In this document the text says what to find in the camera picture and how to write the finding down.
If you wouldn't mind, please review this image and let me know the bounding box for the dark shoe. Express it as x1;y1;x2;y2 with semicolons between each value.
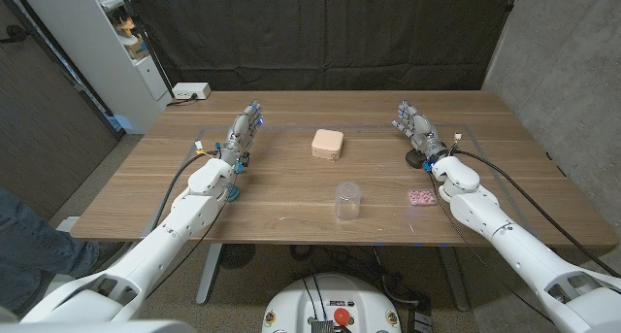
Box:
94;241;130;264

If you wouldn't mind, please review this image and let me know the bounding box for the pink tissue pack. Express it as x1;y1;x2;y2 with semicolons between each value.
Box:
407;188;438;208

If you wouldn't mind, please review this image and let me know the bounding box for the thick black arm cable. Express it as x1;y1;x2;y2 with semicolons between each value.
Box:
149;150;222;232
453;149;621;280

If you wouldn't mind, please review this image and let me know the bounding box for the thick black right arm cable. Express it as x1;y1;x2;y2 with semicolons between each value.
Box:
453;149;621;280

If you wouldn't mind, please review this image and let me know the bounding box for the clear plastic cup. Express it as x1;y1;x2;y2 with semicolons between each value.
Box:
334;181;363;221

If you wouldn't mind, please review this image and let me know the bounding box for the white floor platform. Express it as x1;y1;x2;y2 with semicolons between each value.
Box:
48;216;82;233

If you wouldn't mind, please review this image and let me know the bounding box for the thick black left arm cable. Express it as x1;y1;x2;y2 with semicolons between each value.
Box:
149;150;222;232

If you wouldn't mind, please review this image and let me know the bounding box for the grey table leg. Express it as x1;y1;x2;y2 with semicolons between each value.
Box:
439;247;471;313
195;243;223;306

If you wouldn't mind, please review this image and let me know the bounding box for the person's leg in jeans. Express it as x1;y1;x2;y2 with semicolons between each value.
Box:
0;185;101;315

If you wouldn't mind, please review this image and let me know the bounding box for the cardboard box on shelf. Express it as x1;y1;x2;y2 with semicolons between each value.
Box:
123;35;150;60

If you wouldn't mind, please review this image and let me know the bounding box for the white power strip box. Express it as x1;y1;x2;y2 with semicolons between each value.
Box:
172;82;212;101

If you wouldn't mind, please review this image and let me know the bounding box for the white shelf cabinet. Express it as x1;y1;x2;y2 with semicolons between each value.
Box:
14;0;174;135

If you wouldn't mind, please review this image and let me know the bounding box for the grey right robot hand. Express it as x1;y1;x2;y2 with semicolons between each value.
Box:
391;99;448;163

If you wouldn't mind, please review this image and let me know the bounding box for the black backdrop curtain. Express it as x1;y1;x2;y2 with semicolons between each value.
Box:
123;0;520;92

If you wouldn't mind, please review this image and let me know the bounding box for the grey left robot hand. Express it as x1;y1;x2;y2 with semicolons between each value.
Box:
220;99;265;168

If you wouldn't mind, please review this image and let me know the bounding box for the black round floor device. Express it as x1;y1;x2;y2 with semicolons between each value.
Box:
217;244;257;270

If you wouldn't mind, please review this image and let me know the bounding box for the white robot torso base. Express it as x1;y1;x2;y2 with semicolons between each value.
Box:
261;273;403;333

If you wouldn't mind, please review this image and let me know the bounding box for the peach square jewelry box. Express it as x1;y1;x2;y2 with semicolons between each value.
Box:
310;128;345;162

